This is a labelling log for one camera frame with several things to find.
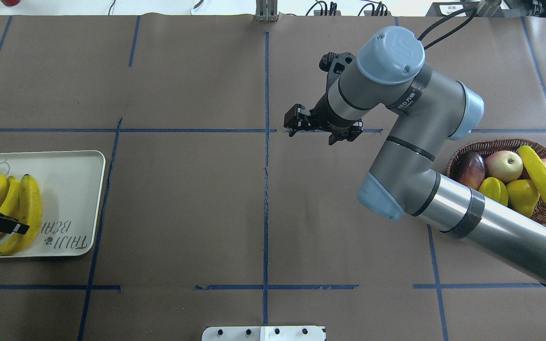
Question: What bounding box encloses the yellow pear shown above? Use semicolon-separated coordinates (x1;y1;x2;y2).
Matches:
506;179;540;218

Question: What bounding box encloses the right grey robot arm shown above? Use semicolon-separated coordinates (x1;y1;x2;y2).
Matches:
282;26;546;288

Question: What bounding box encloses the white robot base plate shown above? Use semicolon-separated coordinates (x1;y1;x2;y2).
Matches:
201;325;327;341

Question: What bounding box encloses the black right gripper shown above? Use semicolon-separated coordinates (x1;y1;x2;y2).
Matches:
284;95;363;145

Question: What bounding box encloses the brown wicker basket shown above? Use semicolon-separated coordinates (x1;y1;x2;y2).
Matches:
446;138;546;227

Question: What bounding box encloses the white bear tray plate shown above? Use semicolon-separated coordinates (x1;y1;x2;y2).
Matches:
0;150;105;258

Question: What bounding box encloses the red purple mango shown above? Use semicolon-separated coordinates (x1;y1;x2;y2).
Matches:
453;152;487;190

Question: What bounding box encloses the yellow green starfruit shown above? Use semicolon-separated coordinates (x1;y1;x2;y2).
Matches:
478;177;509;207

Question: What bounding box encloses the red cylinder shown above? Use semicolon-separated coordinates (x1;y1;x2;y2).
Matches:
0;0;21;7

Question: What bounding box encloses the aluminium frame post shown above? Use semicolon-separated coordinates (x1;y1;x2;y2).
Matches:
255;0;279;22

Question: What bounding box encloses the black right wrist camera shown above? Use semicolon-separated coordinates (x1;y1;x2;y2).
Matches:
318;52;355;90

